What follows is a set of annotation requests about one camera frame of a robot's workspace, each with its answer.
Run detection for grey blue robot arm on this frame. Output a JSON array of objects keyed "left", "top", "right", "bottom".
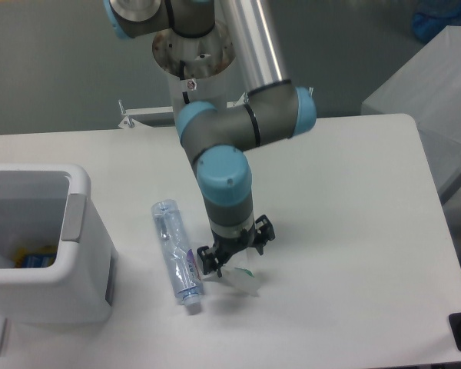
[{"left": 104, "top": 1, "right": 317, "bottom": 274}]

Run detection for white wrapper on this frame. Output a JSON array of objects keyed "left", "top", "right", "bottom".
[{"left": 201, "top": 266, "right": 261, "bottom": 297}]

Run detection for white bracket right bolt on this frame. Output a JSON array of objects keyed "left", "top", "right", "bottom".
[{"left": 226, "top": 91, "right": 253, "bottom": 113}]

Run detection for clear crushed plastic bottle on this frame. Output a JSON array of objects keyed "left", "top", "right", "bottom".
[{"left": 151, "top": 199, "right": 204, "bottom": 314}]

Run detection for blue plastic bag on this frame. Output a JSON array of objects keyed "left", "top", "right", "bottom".
[{"left": 411, "top": 1, "right": 461, "bottom": 44}]

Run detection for blue yellow trash in bin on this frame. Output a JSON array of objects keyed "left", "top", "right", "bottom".
[{"left": 12, "top": 245, "right": 58, "bottom": 268}]

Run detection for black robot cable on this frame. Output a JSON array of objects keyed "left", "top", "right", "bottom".
[{"left": 178, "top": 59, "right": 190, "bottom": 105}]

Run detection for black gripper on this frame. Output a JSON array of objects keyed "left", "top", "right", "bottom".
[{"left": 197, "top": 214, "right": 276, "bottom": 278}]

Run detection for grey covered box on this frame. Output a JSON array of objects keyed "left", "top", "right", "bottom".
[{"left": 361, "top": 26, "right": 461, "bottom": 193}]

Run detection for white bracket with bolts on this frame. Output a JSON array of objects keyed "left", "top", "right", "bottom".
[{"left": 118, "top": 99, "right": 174, "bottom": 129}]

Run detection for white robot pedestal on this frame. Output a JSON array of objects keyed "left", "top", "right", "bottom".
[{"left": 152, "top": 21, "right": 235, "bottom": 118}]

